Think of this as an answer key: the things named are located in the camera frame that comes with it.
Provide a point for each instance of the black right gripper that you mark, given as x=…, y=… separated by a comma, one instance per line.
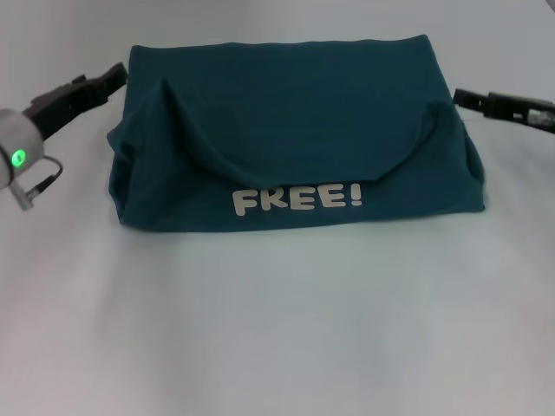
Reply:
x=520, y=110

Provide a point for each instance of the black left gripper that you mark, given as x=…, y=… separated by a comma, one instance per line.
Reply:
x=65, y=104

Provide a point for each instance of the teal blue shirt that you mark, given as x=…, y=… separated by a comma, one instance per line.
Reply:
x=295, y=130

